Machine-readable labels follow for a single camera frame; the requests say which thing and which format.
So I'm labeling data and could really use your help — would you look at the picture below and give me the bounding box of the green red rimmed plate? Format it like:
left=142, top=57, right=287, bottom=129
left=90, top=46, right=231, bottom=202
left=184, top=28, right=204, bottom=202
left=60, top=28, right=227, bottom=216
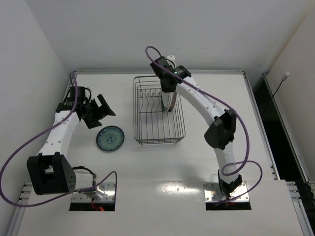
left=161, top=91, right=172, bottom=113
left=168, top=92, right=177, bottom=112

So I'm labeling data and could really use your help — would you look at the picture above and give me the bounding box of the teal patterned small plate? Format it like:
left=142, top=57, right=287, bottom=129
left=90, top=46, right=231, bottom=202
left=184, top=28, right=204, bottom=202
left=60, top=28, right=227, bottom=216
left=95, top=125, right=125, bottom=152

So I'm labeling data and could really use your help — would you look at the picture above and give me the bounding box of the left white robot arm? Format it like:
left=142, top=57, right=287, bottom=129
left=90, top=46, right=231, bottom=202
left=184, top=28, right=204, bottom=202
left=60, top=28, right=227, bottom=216
left=27, top=92, right=116, bottom=195

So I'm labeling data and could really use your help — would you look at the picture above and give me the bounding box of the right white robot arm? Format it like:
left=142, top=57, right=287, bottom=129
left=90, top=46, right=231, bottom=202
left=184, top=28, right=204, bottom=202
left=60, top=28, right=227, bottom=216
left=154, top=66, right=242, bottom=197

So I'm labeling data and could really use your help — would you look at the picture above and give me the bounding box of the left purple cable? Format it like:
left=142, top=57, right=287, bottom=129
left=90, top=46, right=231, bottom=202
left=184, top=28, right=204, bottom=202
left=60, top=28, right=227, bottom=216
left=0, top=73, right=118, bottom=207

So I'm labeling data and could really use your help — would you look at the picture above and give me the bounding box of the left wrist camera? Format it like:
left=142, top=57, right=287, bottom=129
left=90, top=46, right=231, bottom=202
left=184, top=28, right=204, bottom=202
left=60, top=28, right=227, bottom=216
left=56, top=87, right=92, bottom=113

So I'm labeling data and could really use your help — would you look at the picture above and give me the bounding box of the metal wire dish rack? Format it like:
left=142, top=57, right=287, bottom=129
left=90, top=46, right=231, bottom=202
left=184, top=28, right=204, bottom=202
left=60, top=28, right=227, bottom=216
left=133, top=75, right=186, bottom=145

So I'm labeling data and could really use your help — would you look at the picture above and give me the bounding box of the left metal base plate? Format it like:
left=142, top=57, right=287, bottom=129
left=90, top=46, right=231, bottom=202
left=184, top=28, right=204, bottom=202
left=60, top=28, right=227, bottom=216
left=71, top=182, right=116, bottom=203

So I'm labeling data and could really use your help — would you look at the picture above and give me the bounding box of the metal base plate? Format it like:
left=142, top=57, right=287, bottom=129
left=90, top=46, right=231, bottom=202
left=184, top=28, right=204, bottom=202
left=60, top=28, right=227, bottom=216
left=203, top=182, right=250, bottom=203
left=71, top=182, right=116, bottom=203

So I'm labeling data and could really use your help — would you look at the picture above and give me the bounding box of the black cable with white plug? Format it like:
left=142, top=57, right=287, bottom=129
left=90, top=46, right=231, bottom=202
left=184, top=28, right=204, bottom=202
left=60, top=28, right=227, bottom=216
left=272, top=71, right=290, bottom=98

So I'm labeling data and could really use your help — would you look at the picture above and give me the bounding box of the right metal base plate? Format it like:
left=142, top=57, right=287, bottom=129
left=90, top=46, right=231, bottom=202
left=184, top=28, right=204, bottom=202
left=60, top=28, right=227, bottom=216
left=203, top=182, right=250, bottom=203

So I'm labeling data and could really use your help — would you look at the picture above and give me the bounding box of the aluminium table frame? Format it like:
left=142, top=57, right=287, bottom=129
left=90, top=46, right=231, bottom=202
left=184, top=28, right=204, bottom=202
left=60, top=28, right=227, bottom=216
left=18, top=72, right=312, bottom=236

